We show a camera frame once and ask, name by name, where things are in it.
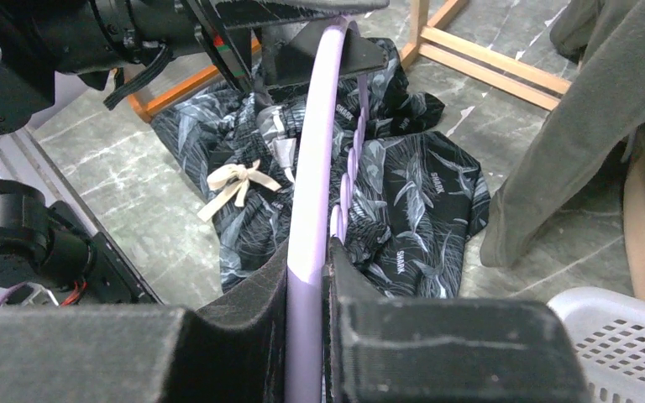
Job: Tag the white plastic laundry basket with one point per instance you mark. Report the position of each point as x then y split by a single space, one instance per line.
607 330

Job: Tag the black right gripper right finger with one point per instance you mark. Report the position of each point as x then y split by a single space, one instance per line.
411 349

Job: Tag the olive green shorts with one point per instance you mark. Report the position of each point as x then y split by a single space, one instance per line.
603 106

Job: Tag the orange wooden shelf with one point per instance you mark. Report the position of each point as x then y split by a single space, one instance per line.
181 79

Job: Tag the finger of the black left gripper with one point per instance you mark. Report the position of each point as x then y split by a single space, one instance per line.
291 52
260 13

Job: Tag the dark shark print shorts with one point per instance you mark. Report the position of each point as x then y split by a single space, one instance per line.
416 200

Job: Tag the lilac plastic hanger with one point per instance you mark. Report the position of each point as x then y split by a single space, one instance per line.
307 243

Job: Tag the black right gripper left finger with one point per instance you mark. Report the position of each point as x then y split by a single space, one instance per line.
231 350

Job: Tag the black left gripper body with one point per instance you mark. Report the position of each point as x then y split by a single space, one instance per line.
131 42

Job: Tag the wooden clothes rack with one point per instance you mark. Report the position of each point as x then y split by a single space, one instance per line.
427 38

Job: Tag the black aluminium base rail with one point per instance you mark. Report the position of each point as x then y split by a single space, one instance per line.
49 238

